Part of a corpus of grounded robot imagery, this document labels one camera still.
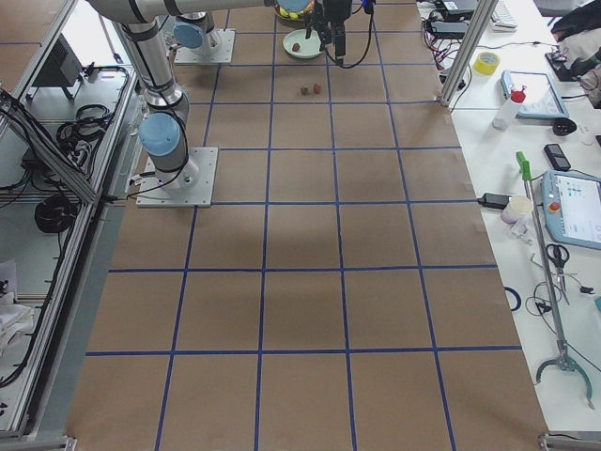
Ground near teach pendant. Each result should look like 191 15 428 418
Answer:
541 170 600 250

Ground red cap spray bottle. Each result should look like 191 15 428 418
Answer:
491 86 526 131

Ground long reach grabber tool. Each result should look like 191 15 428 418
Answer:
516 151 594 410

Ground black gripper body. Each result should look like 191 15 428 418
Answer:
313 0 351 59

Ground bunch of yellow bananas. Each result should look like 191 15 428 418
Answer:
274 3 314 22

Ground black remote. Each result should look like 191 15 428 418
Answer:
544 144 571 172

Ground teach pendant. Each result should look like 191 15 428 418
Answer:
500 70 569 120
541 170 600 250

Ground black scissors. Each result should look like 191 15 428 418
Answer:
546 243 570 304

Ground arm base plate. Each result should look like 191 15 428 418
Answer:
175 28 236 65
135 147 219 208

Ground far teach pendant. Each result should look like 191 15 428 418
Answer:
500 70 569 120

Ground light green plate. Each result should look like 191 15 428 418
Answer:
283 29 323 59

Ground aluminium frame post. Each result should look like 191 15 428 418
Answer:
439 0 498 106

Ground black power adapter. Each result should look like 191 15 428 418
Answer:
477 193 511 210

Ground white paper cup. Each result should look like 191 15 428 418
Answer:
501 195 532 225

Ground yellow tape roll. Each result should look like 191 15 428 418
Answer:
473 52 501 75

